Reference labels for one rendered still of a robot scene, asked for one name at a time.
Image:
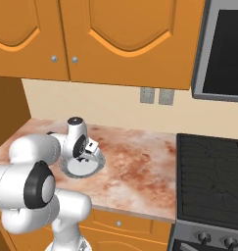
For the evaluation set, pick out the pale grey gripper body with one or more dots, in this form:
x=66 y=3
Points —
x=93 y=152

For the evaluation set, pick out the orange base cupboard door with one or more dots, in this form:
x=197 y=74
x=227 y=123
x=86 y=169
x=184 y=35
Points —
x=123 y=245

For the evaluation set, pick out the silver cupboard knob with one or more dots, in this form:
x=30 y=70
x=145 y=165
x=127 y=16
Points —
x=54 y=59
x=74 y=60

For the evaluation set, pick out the brown tall side panel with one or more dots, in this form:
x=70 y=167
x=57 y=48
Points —
x=9 y=108

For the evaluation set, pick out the orange drawer front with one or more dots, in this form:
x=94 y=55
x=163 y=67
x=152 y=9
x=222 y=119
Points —
x=133 y=225

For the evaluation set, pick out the grey microwave oven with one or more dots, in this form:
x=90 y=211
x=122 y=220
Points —
x=221 y=49

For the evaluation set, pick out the black and grey stove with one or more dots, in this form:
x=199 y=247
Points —
x=210 y=183

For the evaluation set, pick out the grey round plate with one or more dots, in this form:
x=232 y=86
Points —
x=81 y=168

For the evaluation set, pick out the dark stove knob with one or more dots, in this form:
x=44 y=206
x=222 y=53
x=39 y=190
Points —
x=203 y=237
x=230 y=242

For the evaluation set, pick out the grey wall socket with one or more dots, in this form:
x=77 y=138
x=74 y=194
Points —
x=166 y=96
x=147 y=95

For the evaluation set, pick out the wide orange wall cupboard door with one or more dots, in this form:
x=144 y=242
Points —
x=133 y=32

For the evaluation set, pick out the silver drawer knob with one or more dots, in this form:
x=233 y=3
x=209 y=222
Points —
x=118 y=223

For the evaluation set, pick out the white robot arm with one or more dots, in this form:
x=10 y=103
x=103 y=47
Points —
x=32 y=153

